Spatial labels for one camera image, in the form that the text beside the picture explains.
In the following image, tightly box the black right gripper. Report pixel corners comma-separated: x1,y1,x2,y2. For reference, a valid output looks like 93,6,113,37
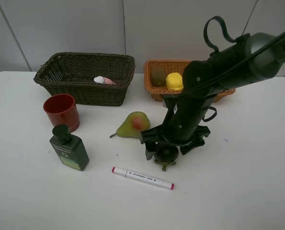
139,112,211,161

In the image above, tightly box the dark mangosteen fruit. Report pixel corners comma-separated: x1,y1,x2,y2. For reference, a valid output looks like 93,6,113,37
154,143,179,172

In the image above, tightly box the yellow lemon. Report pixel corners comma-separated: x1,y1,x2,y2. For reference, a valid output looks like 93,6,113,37
166,72,183,91

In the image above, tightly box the brown kiwi fruit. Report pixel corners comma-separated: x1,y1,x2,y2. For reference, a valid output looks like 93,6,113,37
150,68,166,87

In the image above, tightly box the pink bottle white cap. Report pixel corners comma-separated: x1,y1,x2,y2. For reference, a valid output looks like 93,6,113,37
93,76,116,85

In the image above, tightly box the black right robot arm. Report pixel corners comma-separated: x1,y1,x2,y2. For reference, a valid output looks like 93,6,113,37
140,32,285,160

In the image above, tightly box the green red pear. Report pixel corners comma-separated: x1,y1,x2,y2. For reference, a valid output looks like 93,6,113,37
110,111,150,138

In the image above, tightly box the white pink-tipped marker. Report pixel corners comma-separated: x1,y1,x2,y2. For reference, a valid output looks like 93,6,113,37
112,167,174,190

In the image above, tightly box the orange wicker basket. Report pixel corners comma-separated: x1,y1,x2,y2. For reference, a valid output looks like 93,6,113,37
144,59,236,104

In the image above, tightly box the dark green pump bottle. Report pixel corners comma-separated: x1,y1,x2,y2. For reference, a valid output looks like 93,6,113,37
49,124,89,171

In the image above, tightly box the red plastic cup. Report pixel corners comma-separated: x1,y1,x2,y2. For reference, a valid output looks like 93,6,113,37
43,94,80,132

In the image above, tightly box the dark brown wicker basket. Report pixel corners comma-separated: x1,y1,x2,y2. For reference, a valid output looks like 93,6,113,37
34,52,135,106

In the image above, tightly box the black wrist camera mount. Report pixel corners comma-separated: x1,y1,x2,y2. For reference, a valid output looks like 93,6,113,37
160,94,178,110

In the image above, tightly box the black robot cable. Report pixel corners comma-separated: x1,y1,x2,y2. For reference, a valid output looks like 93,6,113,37
203,16,241,52

